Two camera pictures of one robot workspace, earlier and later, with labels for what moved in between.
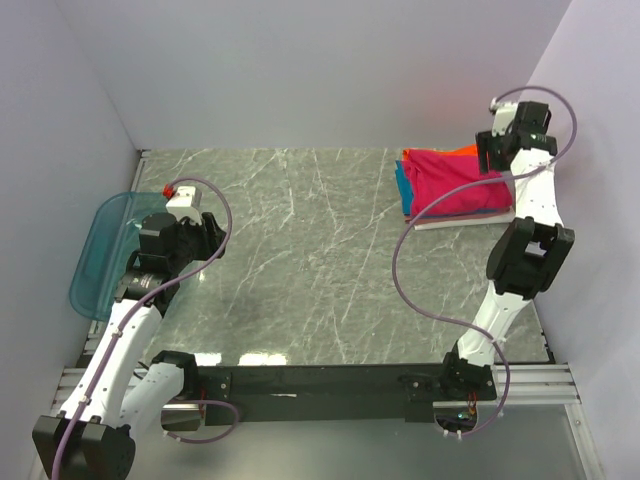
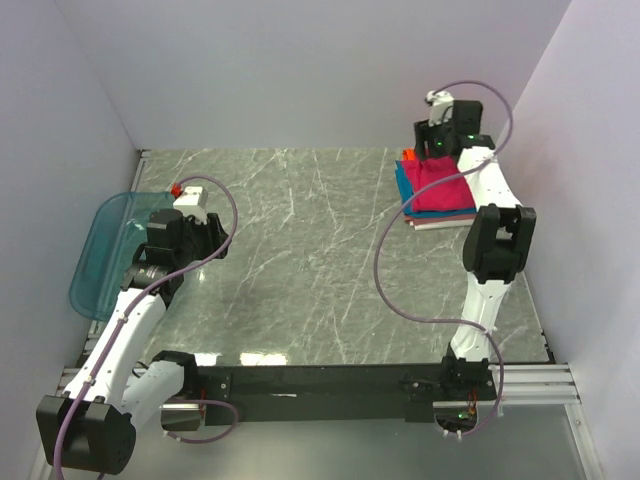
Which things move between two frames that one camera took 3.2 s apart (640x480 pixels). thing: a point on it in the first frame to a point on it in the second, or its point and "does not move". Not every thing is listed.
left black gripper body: [197, 242] does not move
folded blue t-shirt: [404, 188] does not move
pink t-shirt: [431, 173] does not move
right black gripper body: [492, 146] to [434, 137]
